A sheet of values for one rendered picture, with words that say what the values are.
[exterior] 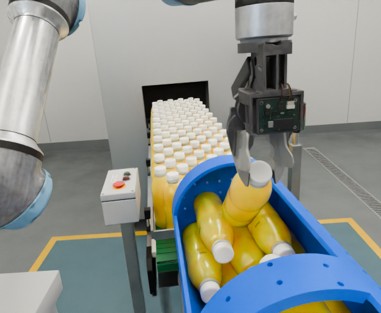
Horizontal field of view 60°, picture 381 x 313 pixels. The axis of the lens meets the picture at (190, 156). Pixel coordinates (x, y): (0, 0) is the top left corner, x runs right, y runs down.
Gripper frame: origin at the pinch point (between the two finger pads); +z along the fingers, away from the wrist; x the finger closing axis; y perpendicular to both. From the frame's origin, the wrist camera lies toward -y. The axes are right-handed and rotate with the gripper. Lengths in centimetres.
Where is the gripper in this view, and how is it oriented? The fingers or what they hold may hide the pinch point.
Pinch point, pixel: (259, 174)
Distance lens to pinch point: 53.2
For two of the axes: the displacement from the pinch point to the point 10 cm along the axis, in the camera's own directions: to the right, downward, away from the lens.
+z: 0.7, 9.5, 3.1
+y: 1.1, 3.0, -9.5
